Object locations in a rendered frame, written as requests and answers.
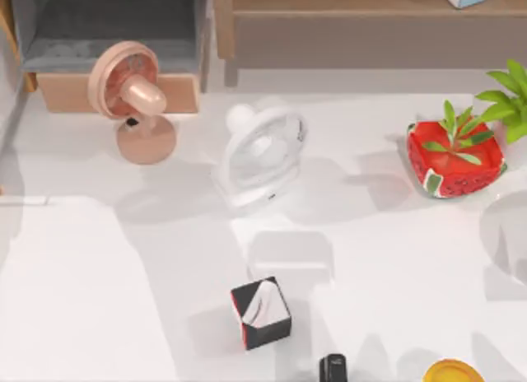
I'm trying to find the white desk fan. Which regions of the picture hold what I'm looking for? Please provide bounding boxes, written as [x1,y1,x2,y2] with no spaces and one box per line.
[212,103,310,212]

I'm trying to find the black and white tissue box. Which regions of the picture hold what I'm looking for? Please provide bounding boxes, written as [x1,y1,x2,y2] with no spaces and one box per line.
[230,276,293,352]

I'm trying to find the pale wooden drawer front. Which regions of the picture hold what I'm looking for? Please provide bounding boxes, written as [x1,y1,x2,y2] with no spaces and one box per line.
[35,72,200,114]

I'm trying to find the pink desk fan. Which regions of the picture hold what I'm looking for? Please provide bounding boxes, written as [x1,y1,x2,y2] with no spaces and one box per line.
[87,40,178,165]

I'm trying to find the wooden open shelf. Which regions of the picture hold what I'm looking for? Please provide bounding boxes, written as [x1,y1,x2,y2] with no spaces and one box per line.
[212,0,527,88]

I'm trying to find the small black stapler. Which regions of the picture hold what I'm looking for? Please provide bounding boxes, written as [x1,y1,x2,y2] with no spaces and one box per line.
[319,352,347,382]

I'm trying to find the green leafy plant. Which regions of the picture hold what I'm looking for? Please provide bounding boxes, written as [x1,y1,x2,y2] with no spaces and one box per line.
[473,58,527,145]

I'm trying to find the yellow round lid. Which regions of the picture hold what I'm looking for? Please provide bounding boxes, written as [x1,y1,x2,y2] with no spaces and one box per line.
[422,359,487,382]

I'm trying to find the wooden cupboard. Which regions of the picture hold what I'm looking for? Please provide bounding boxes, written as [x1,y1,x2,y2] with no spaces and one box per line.
[0,0,39,94]

